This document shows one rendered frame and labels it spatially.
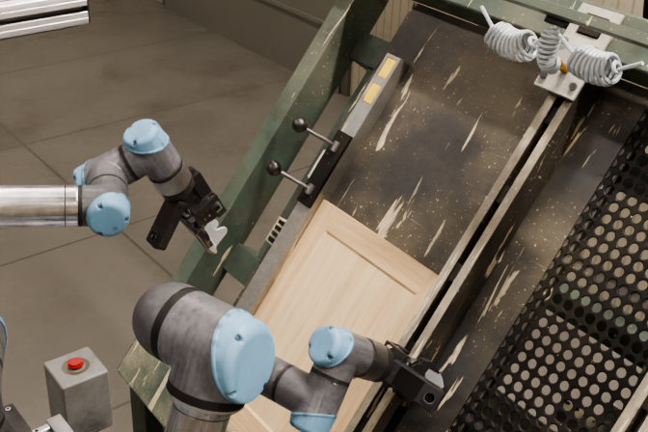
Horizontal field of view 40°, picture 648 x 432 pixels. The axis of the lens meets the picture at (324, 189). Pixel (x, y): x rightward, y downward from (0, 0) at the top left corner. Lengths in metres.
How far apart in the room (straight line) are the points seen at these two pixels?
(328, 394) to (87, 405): 0.90
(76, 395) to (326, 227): 0.74
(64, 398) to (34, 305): 1.95
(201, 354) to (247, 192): 1.15
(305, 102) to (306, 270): 0.46
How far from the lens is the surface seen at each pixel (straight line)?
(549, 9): 1.74
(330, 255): 2.12
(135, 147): 1.72
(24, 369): 3.88
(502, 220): 1.83
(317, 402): 1.61
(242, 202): 2.36
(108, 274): 4.38
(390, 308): 1.98
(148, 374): 2.40
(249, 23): 7.10
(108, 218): 1.62
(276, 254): 2.20
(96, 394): 2.35
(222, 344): 1.23
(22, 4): 1.29
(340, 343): 1.58
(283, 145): 2.36
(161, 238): 1.84
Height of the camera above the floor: 2.39
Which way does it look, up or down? 28 degrees down
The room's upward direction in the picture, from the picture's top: 2 degrees clockwise
